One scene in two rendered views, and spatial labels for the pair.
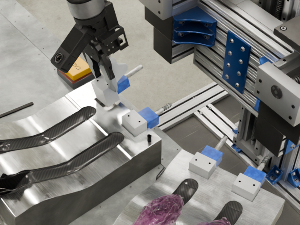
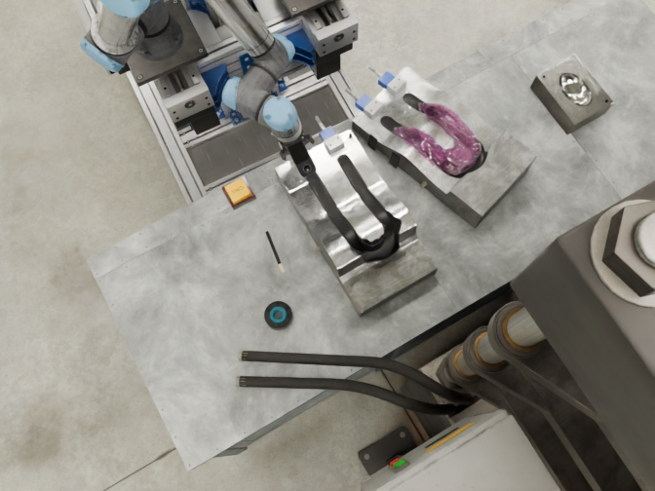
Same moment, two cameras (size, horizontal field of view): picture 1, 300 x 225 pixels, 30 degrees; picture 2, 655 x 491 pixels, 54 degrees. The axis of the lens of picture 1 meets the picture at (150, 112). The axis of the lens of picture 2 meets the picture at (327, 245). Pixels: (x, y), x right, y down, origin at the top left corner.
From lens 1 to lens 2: 137 cm
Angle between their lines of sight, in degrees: 42
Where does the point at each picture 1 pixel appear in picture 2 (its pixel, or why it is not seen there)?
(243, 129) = not seen: hidden behind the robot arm
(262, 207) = (410, 81)
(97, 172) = (372, 175)
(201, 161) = (372, 107)
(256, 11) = not seen: hidden behind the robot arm
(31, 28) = (161, 232)
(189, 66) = (85, 150)
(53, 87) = (250, 214)
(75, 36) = (298, 148)
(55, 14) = not seen: outside the picture
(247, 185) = (399, 83)
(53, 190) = (393, 201)
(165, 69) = (83, 173)
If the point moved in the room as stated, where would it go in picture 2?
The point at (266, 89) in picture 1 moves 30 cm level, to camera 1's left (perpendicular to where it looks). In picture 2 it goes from (329, 44) to (313, 132)
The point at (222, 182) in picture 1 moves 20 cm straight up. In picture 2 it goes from (386, 99) to (391, 63)
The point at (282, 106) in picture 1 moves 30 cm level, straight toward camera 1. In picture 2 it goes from (346, 39) to (434, 78)
